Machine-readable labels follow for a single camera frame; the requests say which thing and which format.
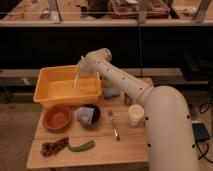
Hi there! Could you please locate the yellow plastic tray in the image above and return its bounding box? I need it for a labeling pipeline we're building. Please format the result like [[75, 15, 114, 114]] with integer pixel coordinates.
[[33, 65, 102, 108]]

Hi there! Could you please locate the black foot pedal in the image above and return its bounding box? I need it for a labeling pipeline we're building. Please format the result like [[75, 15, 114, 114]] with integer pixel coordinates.
[[192, 123, 210, 142]]

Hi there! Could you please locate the silver metal fork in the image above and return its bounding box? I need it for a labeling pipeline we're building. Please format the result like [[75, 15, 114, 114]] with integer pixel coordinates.
[[108, 110, 120, 141]]

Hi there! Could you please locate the green and blue bottle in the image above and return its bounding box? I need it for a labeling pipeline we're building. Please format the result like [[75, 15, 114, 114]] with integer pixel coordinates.
[[101, 79, 120, 99]]

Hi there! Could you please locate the green chili pepper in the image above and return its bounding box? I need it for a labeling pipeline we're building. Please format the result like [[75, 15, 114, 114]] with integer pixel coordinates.
[[68, 140, 95, 152]]

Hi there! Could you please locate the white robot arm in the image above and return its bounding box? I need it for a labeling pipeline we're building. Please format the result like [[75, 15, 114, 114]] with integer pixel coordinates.
[[79, 48, 200, 171]]

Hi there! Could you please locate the dark bowl with cloth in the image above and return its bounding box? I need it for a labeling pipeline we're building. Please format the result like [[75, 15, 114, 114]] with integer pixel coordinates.
[[75, 104, 101, 127]]

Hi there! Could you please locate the wooden table board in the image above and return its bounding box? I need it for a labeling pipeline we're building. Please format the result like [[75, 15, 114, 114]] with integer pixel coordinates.
[[26, 77, 154, 170]]

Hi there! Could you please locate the orange clay bowl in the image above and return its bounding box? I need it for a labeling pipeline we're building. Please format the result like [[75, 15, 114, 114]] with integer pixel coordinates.
[[42, 105, 72, 130]]

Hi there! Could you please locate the white plastic cup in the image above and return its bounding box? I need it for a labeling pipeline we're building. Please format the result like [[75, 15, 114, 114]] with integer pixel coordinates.
[[128, 104, 144, 126]]

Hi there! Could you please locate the black cable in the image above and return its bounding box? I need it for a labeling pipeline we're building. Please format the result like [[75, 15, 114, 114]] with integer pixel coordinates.
[[196, 99, 213, 165]]

